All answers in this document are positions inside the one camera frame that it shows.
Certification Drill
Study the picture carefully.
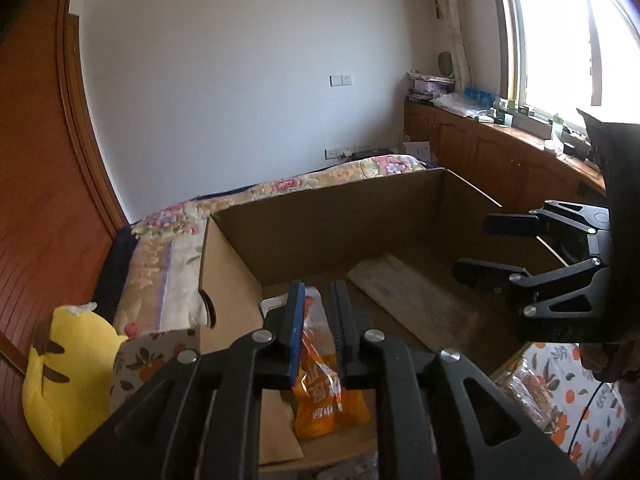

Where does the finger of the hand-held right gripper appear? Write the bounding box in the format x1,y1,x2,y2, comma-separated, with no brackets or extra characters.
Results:
482,200,613,240
452,255,612,321

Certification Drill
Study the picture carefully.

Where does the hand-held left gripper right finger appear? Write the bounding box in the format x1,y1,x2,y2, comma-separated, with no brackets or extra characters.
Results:
330,280,583,480

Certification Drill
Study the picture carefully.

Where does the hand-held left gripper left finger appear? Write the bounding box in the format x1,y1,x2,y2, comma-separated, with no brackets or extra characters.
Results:
60,281,307,480

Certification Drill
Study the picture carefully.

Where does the cardboard box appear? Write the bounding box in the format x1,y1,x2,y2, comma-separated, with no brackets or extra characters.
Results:
197,167,571,473

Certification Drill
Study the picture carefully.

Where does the orange snack packet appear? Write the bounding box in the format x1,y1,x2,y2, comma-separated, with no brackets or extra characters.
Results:
291,287,372,442

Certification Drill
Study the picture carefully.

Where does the clear packet of brown snacks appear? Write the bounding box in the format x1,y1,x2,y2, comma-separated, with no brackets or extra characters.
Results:
492,360,561,431

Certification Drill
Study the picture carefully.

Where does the person's right hand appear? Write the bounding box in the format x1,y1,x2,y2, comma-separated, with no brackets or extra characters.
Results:
580,342,640,386

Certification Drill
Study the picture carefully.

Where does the white orange-edged packet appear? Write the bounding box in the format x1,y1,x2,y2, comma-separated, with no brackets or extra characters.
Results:
260,296,291,317

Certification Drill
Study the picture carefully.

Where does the wooden cabinet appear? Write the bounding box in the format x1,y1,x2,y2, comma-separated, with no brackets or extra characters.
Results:
404,100,608,216

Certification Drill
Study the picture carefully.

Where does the white paper bag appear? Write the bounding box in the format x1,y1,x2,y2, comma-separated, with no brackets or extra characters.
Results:
402,135,432,161

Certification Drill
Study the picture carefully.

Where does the clear plastic bag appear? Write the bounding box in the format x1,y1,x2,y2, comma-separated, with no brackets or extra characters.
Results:
432,92,496,120

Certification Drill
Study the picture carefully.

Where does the floral blanket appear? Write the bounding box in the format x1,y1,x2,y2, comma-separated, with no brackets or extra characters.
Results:
107,154,436,333

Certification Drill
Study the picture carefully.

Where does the stack of boxes and books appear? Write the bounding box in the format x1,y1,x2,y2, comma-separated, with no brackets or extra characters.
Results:
406,71,457,107

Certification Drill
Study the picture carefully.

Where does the orange-print bed sheet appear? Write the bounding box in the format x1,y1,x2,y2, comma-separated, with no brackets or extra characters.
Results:
110,329,632,478

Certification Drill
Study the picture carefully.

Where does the window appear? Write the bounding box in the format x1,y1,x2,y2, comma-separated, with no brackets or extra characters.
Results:
492,0,640,126

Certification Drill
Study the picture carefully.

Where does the pale floral curtain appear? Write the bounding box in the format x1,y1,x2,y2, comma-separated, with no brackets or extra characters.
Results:
435,0,473,91

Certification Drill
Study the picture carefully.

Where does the yellow plush toy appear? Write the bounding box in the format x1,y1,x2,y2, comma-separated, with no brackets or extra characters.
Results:
22,302,128,466

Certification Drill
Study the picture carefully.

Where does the wooden louvered wardrobe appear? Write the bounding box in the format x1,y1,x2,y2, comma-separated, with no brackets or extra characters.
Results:
0,0,133,480

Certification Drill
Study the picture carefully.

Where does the black cable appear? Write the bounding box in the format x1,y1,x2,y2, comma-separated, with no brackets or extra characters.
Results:
567,382,608,463

